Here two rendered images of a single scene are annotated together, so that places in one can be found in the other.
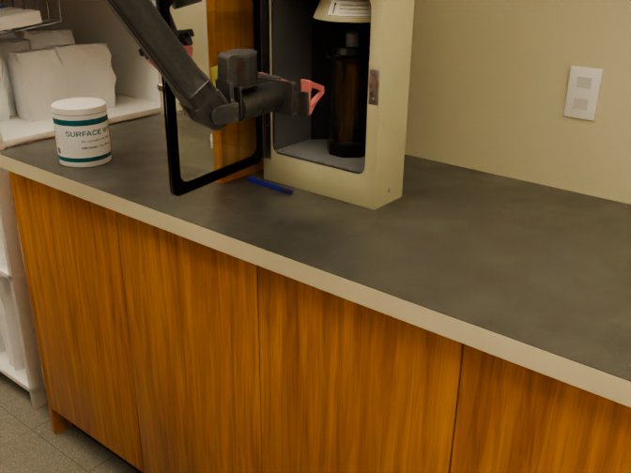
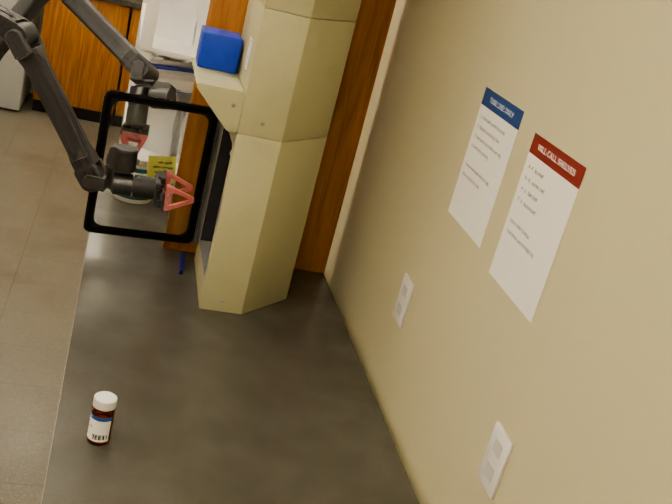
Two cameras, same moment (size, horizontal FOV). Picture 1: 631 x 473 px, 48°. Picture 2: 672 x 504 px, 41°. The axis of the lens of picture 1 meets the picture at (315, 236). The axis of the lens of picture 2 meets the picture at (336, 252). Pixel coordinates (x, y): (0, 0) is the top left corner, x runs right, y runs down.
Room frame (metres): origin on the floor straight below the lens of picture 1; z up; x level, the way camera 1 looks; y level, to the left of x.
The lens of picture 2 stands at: (-0.14, -1.60, 1.94)
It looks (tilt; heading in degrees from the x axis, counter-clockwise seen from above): 20 degrees down; 36
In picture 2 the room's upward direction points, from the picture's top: 15 degrees clockwise
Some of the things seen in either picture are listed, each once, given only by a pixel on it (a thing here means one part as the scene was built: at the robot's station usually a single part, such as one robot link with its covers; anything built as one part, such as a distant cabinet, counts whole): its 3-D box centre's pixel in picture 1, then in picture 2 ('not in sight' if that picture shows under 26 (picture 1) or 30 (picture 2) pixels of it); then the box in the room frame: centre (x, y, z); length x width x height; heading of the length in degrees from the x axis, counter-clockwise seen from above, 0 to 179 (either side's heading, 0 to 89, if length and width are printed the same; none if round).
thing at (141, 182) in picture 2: (266, 98); (147, 187); (1.35, 0.10, 1.19); 0.10 x 0.07 x 0.07; 51
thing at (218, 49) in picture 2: not in sight; (218, 49); (1.51, 0.10, 1.55); 0.10 x 0.10 x 0.09; 52
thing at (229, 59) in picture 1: (226, 84); (112, 166); (1.29, 0.17, 1.22); 0.12 x 0.09 x 0.11; 128
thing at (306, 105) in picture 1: (303, 93); (175, 195); (1.39, 0.03, 1.19); 0.09 x 0.07 x 0.07; 141
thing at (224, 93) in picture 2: not in sight; (213, 93); (1.45, 0.04, 1.46); 0.32 x 0.11 x 0.10; 52
